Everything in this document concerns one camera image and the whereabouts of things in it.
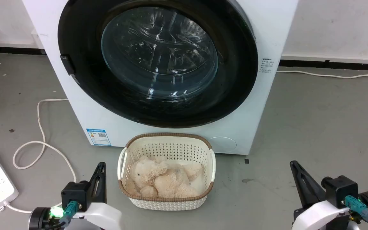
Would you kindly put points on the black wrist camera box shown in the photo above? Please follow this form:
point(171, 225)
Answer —
point(340, 188)
point(75, 193)

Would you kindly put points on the black round washer door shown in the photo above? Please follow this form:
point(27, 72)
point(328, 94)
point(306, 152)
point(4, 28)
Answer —
point(81, 38)

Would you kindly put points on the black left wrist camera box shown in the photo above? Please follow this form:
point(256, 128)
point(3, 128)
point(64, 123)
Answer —
point(75, 193)

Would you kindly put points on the blue energy label sticker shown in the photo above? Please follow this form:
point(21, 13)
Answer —
point(98, 137)

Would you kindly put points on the beige plush teddy bear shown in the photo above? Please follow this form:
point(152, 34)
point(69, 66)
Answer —
point(164, 182)

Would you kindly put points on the white front-load washing machine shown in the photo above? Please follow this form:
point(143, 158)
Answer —
point(75, 111)

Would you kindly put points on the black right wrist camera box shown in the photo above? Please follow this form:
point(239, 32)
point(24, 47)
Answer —
point(340, 188)

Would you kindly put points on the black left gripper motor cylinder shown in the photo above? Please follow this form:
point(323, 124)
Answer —
point(38, 219)

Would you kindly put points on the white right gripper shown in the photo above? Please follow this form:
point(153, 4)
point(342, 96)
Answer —
point(321, 217)

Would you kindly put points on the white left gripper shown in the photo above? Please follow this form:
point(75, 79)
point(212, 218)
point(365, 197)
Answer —
point(102, 215)

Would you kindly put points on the white perforated laundry basket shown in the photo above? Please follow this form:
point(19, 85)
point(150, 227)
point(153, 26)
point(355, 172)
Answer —
point(171, 147)

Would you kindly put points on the small printed text sticker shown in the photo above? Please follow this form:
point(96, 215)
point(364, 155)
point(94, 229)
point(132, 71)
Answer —
point(266, 65)

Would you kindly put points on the round white filter cover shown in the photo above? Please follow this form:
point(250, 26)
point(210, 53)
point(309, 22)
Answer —
point(223, 144)

